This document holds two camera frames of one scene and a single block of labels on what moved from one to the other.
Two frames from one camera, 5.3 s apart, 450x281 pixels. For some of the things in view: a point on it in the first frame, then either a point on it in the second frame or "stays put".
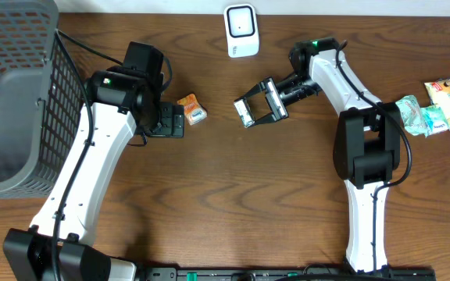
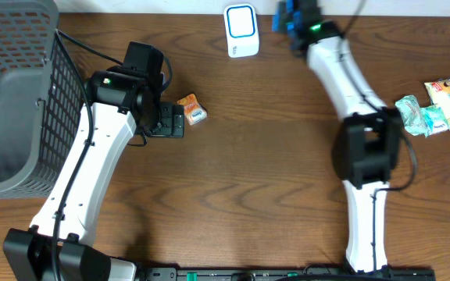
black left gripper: [168, 129] stays put
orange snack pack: [194, 112] stays put
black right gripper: [272, 99] -> [281, 23]
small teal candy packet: [435, 120] stays put
